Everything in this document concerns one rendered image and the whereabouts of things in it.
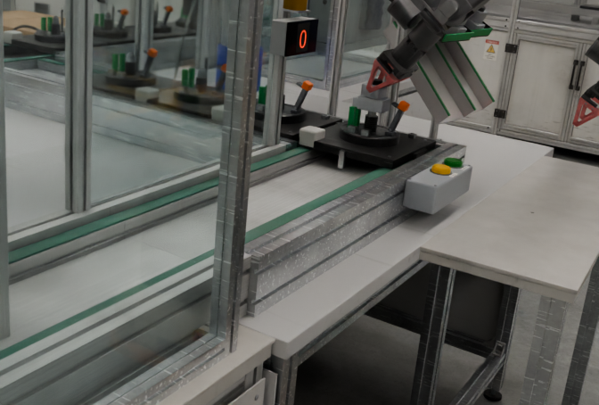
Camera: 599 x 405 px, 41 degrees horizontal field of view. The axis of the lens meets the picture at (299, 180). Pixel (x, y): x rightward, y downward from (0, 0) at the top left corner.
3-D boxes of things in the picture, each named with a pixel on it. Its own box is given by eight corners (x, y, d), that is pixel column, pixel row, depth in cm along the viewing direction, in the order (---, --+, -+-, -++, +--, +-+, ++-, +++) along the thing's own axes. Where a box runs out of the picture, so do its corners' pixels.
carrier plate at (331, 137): (435, 148, 192) (436, 139, 192) (392, 169, 172) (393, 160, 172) (347, 128, 203) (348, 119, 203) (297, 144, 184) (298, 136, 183)
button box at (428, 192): (469, 191, 179) (473, 164, 177) (432, 215, 162) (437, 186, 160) (439, 183, 183) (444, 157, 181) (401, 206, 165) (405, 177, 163)
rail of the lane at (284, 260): (460, 185, 196) (467, 142, 193) (254, 318, 123) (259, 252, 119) (438, 179, 199) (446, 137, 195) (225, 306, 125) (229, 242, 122)
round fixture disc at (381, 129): (408, 139, 190) (409, 131, 189) (382, 151, 178) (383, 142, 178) (356, 127, 196) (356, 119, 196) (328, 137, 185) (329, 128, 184)
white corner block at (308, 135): (324, 145, 185) (326, 128, 184) (314, 149, 182) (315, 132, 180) (307, 141, 187) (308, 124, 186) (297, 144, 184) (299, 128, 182)
